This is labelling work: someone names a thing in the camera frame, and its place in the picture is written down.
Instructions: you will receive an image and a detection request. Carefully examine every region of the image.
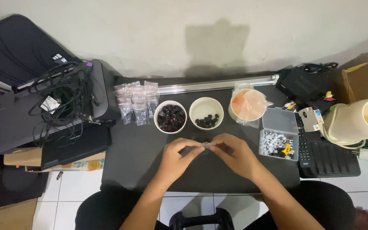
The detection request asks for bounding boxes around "tangle of black cables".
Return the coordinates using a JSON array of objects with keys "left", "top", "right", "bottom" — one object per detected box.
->
[{"left": 27, "top": 61, "right": 103, "bottom": 148}]

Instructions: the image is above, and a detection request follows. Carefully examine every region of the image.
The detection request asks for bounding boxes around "heap of white cable clips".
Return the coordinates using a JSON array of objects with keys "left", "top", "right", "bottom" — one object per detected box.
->
[{"left": 260, "top": 131, "right": 295, "bottom": 157}]

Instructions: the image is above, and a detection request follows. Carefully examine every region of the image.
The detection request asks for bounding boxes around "pile of filled clear bags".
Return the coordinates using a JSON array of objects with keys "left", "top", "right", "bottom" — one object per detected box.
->
[{"left": 114, "top": 81, "right": 160, "bottom": 126}]

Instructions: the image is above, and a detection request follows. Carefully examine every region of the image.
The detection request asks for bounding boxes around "black printer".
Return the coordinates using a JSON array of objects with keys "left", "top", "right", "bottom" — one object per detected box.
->
[{"left": 0, "top": 59, "right": 116, "bottom": 155}]

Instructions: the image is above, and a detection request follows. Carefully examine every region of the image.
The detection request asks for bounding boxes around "black remote control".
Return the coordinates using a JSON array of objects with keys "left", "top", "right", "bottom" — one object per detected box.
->
[{"left": 294, "top": 112, "right": 314, "bottom": 169}]

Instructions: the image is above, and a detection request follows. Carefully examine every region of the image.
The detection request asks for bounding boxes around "white bowl with red-black parts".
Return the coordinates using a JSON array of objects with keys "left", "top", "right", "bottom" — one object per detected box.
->
[{"left": 154, "top": 100, "right": 188, "bottom": 134}]

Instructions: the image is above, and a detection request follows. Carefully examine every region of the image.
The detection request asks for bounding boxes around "clear plastic compartment box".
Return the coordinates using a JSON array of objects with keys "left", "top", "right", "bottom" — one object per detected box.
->
[{"left": 258, "top": 107, "right": 299, "bottom": 161}]

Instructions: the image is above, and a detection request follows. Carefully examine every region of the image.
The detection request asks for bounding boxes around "black set-top box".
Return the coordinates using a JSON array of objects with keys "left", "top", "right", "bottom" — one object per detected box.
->
[{"left": 276, "top": 65, "right": 339, "bottom": 112}]

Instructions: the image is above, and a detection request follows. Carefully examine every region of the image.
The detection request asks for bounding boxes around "black cable bundle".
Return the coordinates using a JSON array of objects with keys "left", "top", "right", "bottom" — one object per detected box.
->
[{"left": 299, "top": 62, "right": 339, "bottom": 74}]

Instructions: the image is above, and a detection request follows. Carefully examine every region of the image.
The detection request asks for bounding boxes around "person's leg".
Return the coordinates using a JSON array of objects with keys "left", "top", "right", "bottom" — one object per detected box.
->
[
  {"left": 75, "top": 188, "right": 172, "bottom": 230},
  {"left": 243, "top": 180, "right": 358, "bottom": 230}
]

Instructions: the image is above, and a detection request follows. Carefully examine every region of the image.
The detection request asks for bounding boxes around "person's right hand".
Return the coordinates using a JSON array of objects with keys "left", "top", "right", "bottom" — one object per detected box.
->
[{"left": 208, "top": 133, "right": 262, "bottom": 180}]

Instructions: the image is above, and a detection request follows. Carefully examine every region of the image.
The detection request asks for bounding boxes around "plain brown cardboard box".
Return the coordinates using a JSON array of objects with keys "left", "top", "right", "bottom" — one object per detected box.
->
[{"left": 0, "top": 198, "right": 38, "bottom": 230}]

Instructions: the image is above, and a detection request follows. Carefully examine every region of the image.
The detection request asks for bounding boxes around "red yellow white plug cable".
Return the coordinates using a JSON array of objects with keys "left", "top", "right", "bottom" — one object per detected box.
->
[{"left": 283, "top": 91, "right": 336, "bottom": 111}]

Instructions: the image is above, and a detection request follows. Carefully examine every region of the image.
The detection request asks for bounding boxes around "coiled white cable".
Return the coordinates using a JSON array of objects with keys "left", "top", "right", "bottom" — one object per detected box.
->
[{"left": 319, "top": 104, "right": 368, "bottom": 150}]

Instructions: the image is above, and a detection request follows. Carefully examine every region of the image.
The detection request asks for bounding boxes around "person's right leg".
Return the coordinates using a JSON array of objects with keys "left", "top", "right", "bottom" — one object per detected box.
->
[{"left": 243, "top": 180, "right": 358, "bottom": 230}]

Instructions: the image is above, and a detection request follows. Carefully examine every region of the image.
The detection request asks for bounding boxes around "large brown cardboard box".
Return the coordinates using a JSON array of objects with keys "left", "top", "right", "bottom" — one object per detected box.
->
[{"left": 341, "top": 56, "right": 368, "bottom": 142}]

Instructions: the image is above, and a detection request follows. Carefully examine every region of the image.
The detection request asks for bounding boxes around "black floor mat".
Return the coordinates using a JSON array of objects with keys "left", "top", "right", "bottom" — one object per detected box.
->
[{"left": 0, "top": 141, "right": 50, "bottom": 211}]

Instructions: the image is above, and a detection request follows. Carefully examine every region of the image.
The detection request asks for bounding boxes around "black chair part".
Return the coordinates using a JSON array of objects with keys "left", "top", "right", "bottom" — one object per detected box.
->
[{"left": 169, "top": 208, "right": 236, "bottom": 230}]

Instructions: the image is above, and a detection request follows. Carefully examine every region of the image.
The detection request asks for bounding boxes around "heap of small black parts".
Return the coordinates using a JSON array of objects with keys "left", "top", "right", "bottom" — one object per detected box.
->
[{"left": 195, "top": 114, "right": 220, "bottom": 129}]

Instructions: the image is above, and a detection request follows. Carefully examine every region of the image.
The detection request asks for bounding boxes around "person's left leg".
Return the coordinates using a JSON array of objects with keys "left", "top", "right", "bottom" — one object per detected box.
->
[{"left": 75, "top": 188, "right": 172, "bottom": 230}]

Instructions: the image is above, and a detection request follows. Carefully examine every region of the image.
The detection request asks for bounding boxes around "black keyboard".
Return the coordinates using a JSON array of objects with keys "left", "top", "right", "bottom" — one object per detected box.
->
[{"left": 298, "top": 131, "right": 361, "bottom": 179}]

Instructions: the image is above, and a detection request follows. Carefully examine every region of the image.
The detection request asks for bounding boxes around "long silver tube lamp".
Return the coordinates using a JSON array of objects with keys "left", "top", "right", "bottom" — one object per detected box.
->
[{"left": 157, "top": 74, "right": 280, "bottom": 95}]

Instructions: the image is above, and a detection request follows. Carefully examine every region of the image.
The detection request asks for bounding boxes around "flat cardboard box with print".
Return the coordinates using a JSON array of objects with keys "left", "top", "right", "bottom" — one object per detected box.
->
[{"left": 3, "top": 147, "right": 106, "bottom": 173}]

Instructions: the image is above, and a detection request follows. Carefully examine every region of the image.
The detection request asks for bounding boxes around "person's left hand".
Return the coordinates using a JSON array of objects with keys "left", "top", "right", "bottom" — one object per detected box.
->
[{"left": 158, "top": 138, "right": 206, "bottom": 181}]

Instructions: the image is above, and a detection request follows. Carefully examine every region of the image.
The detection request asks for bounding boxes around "white circuit breaker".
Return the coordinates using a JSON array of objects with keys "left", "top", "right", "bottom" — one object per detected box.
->
[{"left": 298, "top": 107, "right": 325, "bottom": 132}]

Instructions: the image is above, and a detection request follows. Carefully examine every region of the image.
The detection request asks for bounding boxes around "white paper cup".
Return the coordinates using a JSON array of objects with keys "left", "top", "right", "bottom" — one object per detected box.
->
[{"left": 228, "top": 88, "right": 267, "bottom": 122}]

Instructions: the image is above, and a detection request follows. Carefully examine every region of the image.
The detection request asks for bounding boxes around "white power plug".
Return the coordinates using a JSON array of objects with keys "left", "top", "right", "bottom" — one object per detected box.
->
[{"left": 358, "top": 142, "right": 368, "bottom": 161}]

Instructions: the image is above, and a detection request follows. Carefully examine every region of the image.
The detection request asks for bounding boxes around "flat black laptop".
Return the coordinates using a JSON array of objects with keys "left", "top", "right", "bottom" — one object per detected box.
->
[{"left": 40, "top": 123, "right": 112, "bottom": 170}]

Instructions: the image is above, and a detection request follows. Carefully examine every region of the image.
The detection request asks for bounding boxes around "white bowl with black parts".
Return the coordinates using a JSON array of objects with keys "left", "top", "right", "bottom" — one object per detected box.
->
[{"left": 189, "top": 97, "right": 224, "bottom": 131}]

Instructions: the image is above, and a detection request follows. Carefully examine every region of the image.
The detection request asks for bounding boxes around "heap of red-black switches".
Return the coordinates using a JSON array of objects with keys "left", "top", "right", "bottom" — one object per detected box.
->
[{"left": 157, "top": 104, "right": 186, "bottom": 132}]

